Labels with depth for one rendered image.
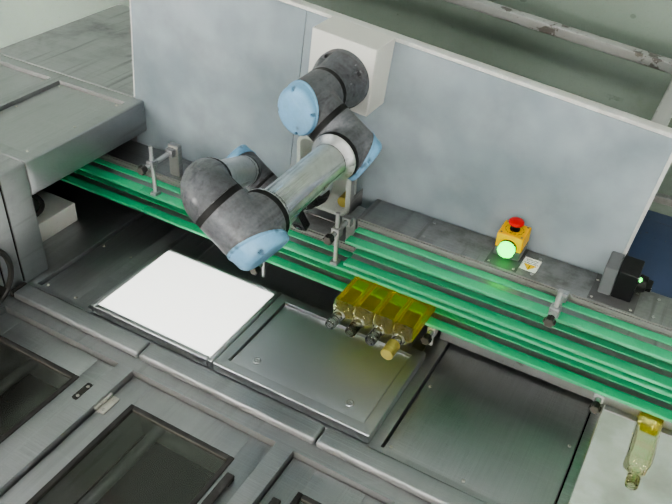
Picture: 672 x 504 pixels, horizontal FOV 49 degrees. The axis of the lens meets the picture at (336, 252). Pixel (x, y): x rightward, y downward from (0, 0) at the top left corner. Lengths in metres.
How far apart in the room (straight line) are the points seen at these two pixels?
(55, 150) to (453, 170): 1.14
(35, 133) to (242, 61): 0.67
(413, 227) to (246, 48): 0.69
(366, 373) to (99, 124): 1.12
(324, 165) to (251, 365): 0.63
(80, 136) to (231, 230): 1.03
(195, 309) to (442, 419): 0.76
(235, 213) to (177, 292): 0.85
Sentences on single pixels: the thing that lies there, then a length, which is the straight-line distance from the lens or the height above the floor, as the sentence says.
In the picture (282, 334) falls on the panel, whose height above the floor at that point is 1.12.
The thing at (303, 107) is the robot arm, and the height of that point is 1.08.
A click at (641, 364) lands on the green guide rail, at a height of 0.92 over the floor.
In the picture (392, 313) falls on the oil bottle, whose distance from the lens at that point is 1.94.
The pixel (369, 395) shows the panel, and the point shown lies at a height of 1.20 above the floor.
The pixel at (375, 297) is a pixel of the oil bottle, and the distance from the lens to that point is 1.98.
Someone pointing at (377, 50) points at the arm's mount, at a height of 0.85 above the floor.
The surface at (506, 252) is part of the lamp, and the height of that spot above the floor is 0.85.
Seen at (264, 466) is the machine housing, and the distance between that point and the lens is 1.82.
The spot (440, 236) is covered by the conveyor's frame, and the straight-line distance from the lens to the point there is 2.01.
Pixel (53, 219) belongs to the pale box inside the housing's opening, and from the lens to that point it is 2.57.
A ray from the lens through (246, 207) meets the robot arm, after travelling 1.43.
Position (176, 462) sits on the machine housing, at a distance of 1.87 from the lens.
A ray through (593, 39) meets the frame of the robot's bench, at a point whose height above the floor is 0.20.
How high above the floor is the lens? 2.41
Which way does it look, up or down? 46 degrees down
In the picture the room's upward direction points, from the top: 136 degrees counter-clockwise
